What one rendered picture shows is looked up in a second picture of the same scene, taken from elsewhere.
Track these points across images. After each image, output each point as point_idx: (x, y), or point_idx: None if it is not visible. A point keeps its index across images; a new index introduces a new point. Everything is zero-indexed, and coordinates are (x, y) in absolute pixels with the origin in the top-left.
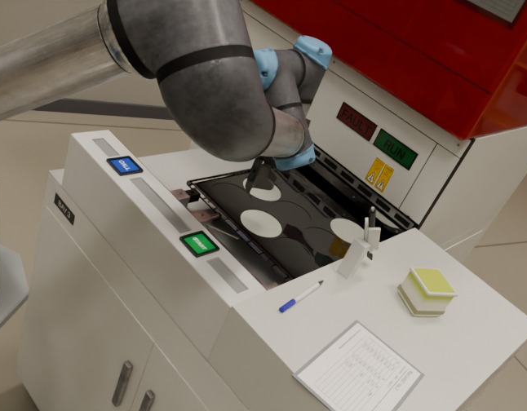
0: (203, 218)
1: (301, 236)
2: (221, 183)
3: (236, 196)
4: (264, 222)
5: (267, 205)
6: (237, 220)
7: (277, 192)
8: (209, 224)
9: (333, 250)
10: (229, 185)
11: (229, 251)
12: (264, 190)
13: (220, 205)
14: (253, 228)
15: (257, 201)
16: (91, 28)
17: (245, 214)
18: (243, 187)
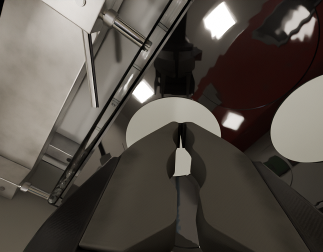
0: (66, 10)
1: (178, 203)
2: (311, 5)
3: (255, 67)
4: (181, 146)
5: (249, 142)
6: (146, 95)
7: (320, 155)
8: (83, 31)
9: (175, 238)
10: (307, 35)
11: (63, 95)
12: (319, 128)
13: (183, 37)
14: (140, 130)
15: (258, 120)
16: None
17: (185, 106)
18: (308, 77)
